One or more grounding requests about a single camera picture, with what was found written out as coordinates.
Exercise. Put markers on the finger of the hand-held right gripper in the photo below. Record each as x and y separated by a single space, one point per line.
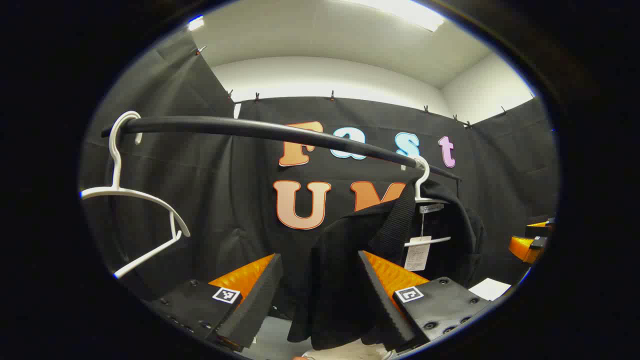
540 229
522 247

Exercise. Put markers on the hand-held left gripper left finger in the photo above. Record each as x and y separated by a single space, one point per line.
260 305

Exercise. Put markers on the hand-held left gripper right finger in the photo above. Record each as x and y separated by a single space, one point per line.
382 310

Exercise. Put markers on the black knit garment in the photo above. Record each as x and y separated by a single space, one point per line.
340 260

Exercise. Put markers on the white hanger with crossbar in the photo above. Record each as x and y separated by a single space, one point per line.
427 175

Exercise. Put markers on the black clothes rack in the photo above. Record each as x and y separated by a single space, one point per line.
225 125

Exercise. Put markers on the empty white hanger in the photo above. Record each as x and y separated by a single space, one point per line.
117 189

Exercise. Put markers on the white paper sheet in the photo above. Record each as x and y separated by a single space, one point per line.
490 289

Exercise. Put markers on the white paper garment tag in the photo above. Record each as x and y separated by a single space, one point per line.
417 257

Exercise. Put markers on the small ceiling light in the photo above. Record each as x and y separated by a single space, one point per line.
196 23

